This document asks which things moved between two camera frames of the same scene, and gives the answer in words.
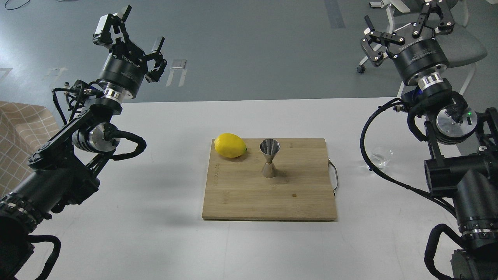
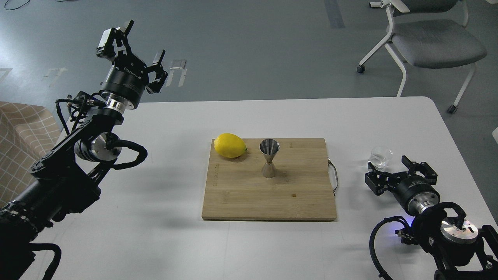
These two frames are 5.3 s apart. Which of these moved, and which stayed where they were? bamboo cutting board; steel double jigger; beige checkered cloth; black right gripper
Moved: black right gripper
Stayed: bamboo cutting board; beige checkered cloth; steel double jigger
